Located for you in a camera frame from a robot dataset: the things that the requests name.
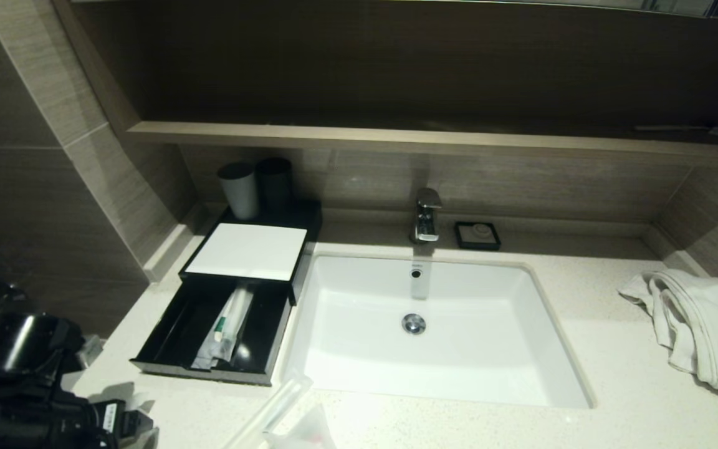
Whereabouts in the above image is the white sachet with red print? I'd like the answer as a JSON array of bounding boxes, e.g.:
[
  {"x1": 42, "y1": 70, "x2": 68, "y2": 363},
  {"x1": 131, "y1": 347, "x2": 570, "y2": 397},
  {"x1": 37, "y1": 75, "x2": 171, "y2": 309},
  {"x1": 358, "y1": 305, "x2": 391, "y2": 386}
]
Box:
[{"x1": 263, "y1": 403, "x2": 338, "y2": 449}]

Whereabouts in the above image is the black square soap dish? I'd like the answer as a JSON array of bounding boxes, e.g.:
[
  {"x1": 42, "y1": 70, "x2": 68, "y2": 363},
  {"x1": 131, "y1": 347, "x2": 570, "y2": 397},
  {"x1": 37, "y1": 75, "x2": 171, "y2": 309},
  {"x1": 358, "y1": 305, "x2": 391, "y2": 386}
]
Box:
[{"x1": 454, "y1": 221, "x2": 502, "y2": 252}]

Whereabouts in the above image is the white crumpled towel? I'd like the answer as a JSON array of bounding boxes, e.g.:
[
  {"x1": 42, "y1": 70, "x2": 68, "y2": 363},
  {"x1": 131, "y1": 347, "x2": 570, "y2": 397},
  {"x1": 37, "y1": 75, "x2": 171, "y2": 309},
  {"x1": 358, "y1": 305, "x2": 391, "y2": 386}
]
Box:
[{"x1": 617, "y1": 268, "x2": 718, "y2": 399}]

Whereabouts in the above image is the chrome faucet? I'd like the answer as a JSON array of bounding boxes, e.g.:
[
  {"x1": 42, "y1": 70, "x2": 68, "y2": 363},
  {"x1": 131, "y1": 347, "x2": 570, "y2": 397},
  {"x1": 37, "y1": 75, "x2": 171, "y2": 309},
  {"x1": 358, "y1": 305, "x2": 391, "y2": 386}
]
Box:
[{"x1": 409, "y1": 187, "x2": 443, "y2": 244}]

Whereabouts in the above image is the white packet with green label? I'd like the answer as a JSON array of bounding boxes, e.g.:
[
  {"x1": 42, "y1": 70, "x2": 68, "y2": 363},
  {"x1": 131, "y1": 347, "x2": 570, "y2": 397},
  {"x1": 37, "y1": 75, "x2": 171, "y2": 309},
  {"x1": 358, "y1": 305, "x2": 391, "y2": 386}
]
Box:
[{"x1": 191, "y1": 296, "x2": 235, "y2": 370}]

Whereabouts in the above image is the chrome sink drain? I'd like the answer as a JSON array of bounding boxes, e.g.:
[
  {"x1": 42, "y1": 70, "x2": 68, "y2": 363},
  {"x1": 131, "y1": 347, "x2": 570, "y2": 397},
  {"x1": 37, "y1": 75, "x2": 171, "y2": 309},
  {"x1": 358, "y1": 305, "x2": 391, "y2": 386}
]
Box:
[{"x1": 401, "y1": 312, "x2": 428, "y2": 336}]

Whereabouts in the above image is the black cup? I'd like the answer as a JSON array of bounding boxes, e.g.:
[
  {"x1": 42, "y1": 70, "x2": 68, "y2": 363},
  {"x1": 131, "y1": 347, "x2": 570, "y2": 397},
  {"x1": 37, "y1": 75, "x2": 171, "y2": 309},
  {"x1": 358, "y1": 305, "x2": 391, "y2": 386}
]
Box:
[{"x1": 255, "y1": 157, "x2": 294, "y2": 214}]

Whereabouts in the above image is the clear plastic tube package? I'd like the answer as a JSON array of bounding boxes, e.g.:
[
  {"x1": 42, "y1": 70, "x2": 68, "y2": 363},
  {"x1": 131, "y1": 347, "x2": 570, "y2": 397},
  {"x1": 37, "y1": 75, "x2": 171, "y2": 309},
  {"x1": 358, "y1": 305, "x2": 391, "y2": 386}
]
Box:
[{"x1": 224, "y1": 367, "x2": 314, "y2": 449}]

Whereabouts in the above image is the black glossy drawer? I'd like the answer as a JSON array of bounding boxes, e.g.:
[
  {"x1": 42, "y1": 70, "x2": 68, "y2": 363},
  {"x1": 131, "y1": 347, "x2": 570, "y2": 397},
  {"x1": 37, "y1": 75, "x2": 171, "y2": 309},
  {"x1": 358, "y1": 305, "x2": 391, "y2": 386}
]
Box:
[{"x1": 130, "y1": 274, "x2": 295, "y2": 386}]

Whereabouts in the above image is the white rectangular sink basin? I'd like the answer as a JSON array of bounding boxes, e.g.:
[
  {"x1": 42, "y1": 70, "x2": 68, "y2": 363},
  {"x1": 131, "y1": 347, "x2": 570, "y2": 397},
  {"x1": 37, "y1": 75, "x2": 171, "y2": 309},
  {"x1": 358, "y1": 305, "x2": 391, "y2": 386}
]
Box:
[{"x1": 280, "y1": 252, "x2": 597, "y2": 411}]

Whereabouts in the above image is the grey cup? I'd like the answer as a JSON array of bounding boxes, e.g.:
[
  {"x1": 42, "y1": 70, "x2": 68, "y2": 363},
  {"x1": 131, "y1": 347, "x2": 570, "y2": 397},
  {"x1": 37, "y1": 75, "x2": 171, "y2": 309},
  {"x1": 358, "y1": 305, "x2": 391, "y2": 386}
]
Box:
[{"x1": 217, "y1": 162, "x2": 261, "y2": 221}]

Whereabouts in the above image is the toothbrush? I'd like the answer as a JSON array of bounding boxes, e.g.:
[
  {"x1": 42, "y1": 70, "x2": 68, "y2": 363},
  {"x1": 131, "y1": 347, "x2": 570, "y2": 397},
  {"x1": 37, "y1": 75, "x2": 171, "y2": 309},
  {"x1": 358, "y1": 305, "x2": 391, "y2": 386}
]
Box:
[{"x1": 218, "y1": 282, "x2": 255, "y2": 364}]

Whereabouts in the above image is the wooden wall shelf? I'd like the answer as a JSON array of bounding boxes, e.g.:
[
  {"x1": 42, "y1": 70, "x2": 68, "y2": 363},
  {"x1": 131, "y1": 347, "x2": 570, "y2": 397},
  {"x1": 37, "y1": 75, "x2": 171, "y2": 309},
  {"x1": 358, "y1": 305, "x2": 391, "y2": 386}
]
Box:
[{"x1": 125, "y1": 120, "x2": 718, "y2": 165}]

